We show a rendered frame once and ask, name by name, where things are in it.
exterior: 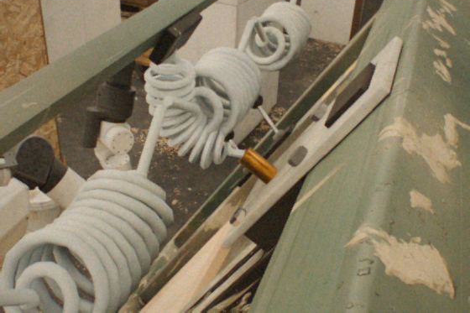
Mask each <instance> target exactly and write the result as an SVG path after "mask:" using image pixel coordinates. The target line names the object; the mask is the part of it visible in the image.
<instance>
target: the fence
mask: <svg viewBox="0 0 470 313"><path fill-rule="evenodd" d="M353 68H354V67H353ZM353 68H352V69H351V70H350V71H349V72H348V73H347V74H346V75H345V76H344V74H345V73H346V72H347V71H346V72H345V73H343V75H342V76H341V77H340V78H338V80H337V81H338V82H337V84H336V86H335V87H333V86H332V87H333V89H332V90H331V91H330V92H329V90H330V89H331V88H332V87H330V88H329V90H328V91H327V92H329V93H328V95H327V96H326V97H324V99H323V100H322V101H321V99H322V97H321V98H320V99H319V101H318V102H316V104H315V105H314V107H312V108H311V109H310V110H309V112H307V113H306V114H305V116H304V117H303V118H302V119H301V120H300V121H299V122H298V123H297V124H296V125H295V127H294V130H293V132H292V133H291V134H290V136H289V137H288V138H287V139H286V140H285V141H284V142H283V143H282V144H281V145H280V146H279V147H278V148H277V149H276V150H275V151H274V152H273V153H272V154H271V155H270V156H269V157H268V158H267V159H266V160H267V161H269V162H270V163H271V164H273V163H274V162H275V161H276V160H277V159H278V158H279V157H280V156H281V155H282V154H283V152H284V151H285V150H286V149H287V148H288V147H289V146H290V145H291V144H292V143H293V142H294V141H295V140H296V139H297V138H298V137H299V136H300V135H301V134H302V133H303V132H304V131H305V130H306V129H307V128H308V127H309V126H310V125H311V124H312V123H313V122H314V121H313V120H311V114H312V113H313V112H314V110H315V109H316V108H317V107H318V106H319V105H320V104H321V103H323V102H324V103H325V104H326V105H328V106H329V105H330V104H331V103H332V102H333V101H334V100H335V99H336V97H337V96H338V94H339V93H340V92H342V91H343V89H344V88H345V87H346V86H347V83H348V79H349V78H350V76H351V74H352V73H353ZM325 94H326V93H325ZM325 94H324V95H325ZM258 179H259V178H258V177H257V176H255V175H252V176H250V178H249V179H248V180H247V181H245V183H244V184H243V186H241V187H239V186H238V187H237V188H236V189H235V191H233V192H232V193H231V194H230V196H229V197H228V198H227V199H226V200H225V201H224V202H223V203H222V204H221V205H220V206H219V207H218V208H217V209H216V210H215V211H214V212H213V213H212V214H211V215H210V216H209V217H208V219H207V220H206V221H205V222H204V223H203V224H202V225H201V226H200V227H199V228H198V229H197V231H196V232H195V233H194V234H193V235H192V236H191V237H190V238H189V239H188V240H187V241H186V242H185V244H184V245H183V246H181V247H180V249H179V250H178V251H176V252H175V255H174V256H172V257H171V258H170V260H169V261H167V262H166V263H165V266H163V267H162V268H161V269H160V271H158V272H157V273H156V274H155V276H154V277H153V278H152V279H151V280H150V281H149V282H148V283H147V284H146V285H145V287H144V288H143V290H142V291H141V292H140V295H139V296H138V297H140V298H141V299H142V300H144V301H145V302H147V303H149V302H150V301H151V300H152V299H153V298H154V297H155V295H156V294H157V293H158V292H160V290H161V289H162V288H163V287H165V285H166V284H167V283H168V282H169V281H170V280H171V279H172V278H173V277H174V276H175V275H176V274H177V273H178V272H179V271H180V270H181V269H182V268H183V267H184V266H185V265H186V264H187V263H188V262H189V261H191V259H192V257H193V256H195V255H196V253H197V252H198V251H200V250H201V248H202V247H203V246H205V245H206V243H207V242H208V241H210V240H211V238H212V237H213V236H215V235H216V233H217V232H218V231H220V229H221V228H222V227H223V226H225V224H226V223H227V222H228V221H229V220H230V217H231V216H232V215H233V213H234V212H235V211H236V210H237V209H238V208H239V207H241V206H243V205H244V203H245V201H246V200H247V198H248V196H249V195H250V191H252V189H253V187H254V186H255V183H256V181H258Z"/></svg>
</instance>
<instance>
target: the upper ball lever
mask: <svg viewBox="0 0 470 313"><path fill-rule="evenodd" d="M263 102H264V99H263V97H262V96H261V95H260V94H258V99H257V100H256V101H255V103H254V105H253V107H251V108H252V109H258V110H259V112H260V113H261V114H262V116H263V117H264V119H265V121H266V122H267V123H268V124H269V126H270V127H271V128H272V130H273V131H274V136H273V140H274V141H275V142H277V141H278V140H279V138H280V137H281V136H282V135H283V133H284V132H285V131H284V130H278V129H277V127H275V126H274V123H273V122H272V121H271V120H270V118H269V116H268V115H267V113H266V112H265V111H264V109H263V108H262V107H261V106H262V105H263Z"/></svg>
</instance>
